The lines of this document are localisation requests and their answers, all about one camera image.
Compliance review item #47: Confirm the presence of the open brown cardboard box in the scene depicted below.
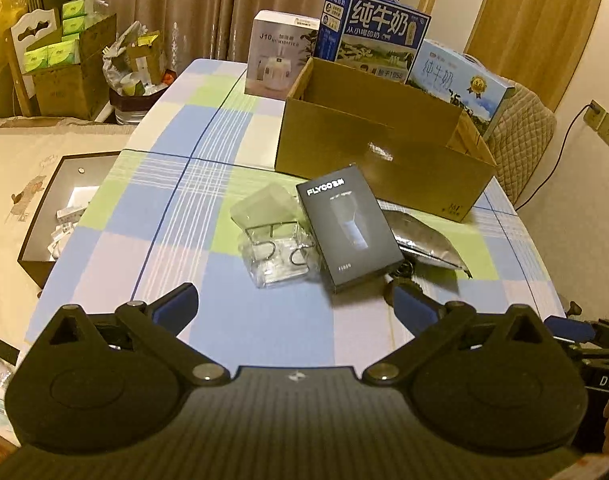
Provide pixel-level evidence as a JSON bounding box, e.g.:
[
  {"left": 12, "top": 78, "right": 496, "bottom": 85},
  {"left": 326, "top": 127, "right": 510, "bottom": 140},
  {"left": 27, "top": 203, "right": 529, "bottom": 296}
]
[{"left": 275, "top": 58, "right": 496, "bottom": 222}]

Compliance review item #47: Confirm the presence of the dark blue milk carton box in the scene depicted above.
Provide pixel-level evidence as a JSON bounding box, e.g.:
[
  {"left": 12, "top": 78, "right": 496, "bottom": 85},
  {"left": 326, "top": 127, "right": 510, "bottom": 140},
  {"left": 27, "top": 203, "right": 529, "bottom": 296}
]
[{"left": 314, "top": 0, "right": 431, "bottom": 84}]

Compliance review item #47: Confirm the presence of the black tray box on floor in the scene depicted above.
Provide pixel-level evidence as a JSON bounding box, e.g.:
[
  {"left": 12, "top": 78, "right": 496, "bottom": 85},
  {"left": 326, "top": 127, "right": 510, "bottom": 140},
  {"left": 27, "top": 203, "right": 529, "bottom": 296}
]
[{"left": 17, "top": 152, "right": 119, "bottom": 288}]

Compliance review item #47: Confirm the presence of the wall power socket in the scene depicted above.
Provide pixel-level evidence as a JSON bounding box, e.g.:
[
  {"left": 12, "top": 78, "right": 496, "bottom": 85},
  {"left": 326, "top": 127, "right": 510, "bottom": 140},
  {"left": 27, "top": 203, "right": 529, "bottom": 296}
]
[{"left": 583, "top": 100, "right": 609, "bottom": 146}]

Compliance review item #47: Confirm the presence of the black shaver box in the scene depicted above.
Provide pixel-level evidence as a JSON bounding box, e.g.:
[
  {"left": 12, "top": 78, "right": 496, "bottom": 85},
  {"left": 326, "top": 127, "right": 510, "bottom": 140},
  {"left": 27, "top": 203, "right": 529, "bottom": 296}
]
[{"left": 296, "top": 165, "right": 404, "bottom": 292}]

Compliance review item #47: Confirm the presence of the brown hair scrunchie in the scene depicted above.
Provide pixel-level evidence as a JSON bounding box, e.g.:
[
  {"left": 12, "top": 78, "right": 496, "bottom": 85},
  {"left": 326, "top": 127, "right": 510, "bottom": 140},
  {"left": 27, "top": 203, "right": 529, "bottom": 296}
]
[{"left": 390, "top": 261, "right": 415, "bottom": 282}]

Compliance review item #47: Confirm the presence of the white humidifier box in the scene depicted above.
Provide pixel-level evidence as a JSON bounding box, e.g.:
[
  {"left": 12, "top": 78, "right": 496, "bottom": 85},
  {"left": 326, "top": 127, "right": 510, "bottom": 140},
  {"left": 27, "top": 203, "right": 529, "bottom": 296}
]
[{"left": 245, "top": 10, "right": 319, "bottom": 101}]

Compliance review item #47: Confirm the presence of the white trash bag pile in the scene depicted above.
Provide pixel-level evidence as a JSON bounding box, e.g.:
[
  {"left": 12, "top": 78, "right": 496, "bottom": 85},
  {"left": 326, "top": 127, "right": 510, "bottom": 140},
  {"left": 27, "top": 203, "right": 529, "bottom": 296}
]
[{"left": 103, "top": 21, "right": 174, "bottom": 125}]

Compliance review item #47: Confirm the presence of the checkered bed sheet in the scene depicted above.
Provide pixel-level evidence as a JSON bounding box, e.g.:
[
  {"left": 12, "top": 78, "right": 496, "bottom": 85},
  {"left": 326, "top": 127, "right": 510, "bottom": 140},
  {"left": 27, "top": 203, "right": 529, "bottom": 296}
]
[{"left": 24, "top": 56, "right": 567, "bottom": 369}]

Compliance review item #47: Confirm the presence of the black power cable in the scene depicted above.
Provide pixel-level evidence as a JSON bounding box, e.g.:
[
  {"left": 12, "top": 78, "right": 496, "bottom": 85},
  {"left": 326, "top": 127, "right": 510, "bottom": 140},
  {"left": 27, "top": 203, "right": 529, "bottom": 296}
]
[{"left": 513, "top": 104, "right": 593, "bottom": 213}]

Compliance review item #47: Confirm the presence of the quilted beige chair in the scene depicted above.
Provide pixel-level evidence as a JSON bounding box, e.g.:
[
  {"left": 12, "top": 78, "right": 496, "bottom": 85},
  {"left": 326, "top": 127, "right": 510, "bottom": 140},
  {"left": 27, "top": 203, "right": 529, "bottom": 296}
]
[{"left": 487, "top": 81, "right": 557, "bottom": 204}]

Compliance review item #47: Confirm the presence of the cardboard box with green tissues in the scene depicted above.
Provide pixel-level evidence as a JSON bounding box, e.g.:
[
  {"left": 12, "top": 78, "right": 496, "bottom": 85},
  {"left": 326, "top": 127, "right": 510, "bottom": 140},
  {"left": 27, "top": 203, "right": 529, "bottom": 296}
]
[{"left": 4, "top": 0, "right": 117, "bottom": 120}]

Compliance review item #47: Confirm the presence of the silver foil pouch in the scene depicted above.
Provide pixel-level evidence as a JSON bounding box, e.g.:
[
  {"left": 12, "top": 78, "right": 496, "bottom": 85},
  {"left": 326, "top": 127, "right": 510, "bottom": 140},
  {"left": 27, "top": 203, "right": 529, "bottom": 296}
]
[{"left": 382, "top": 209, "right": 472, "bottom": 278}]

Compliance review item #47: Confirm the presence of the clear plastic packaging with hooks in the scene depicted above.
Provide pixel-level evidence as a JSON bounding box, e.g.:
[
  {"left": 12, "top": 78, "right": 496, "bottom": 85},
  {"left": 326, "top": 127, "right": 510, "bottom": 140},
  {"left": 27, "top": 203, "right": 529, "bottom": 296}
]
[{"left": 231, "top": 183, "right": 321, "bottom": 288}]

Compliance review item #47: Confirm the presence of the light blue milk carton box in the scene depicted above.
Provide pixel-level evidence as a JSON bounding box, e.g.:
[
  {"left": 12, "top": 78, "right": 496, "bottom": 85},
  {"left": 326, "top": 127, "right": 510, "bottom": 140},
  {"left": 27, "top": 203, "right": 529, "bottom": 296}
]
[{"left": 407, "top": 39, "right": 516, "bottom": 141}]

